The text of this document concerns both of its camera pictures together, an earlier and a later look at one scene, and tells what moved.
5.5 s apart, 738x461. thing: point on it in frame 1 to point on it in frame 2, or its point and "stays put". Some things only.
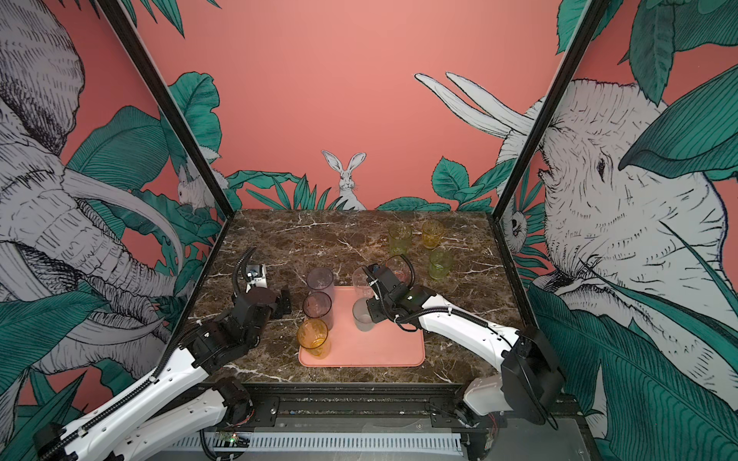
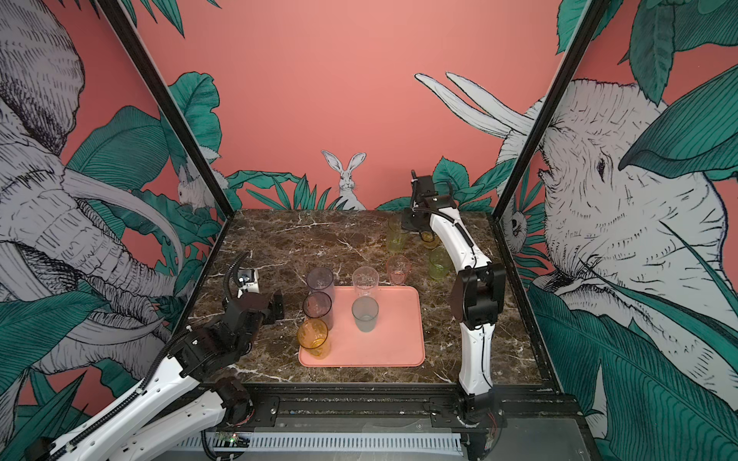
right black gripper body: [380, 310] to [413, 220]
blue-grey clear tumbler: [321, 279] stays put
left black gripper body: [280, 309] stays put
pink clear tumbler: [400, 267] stays put
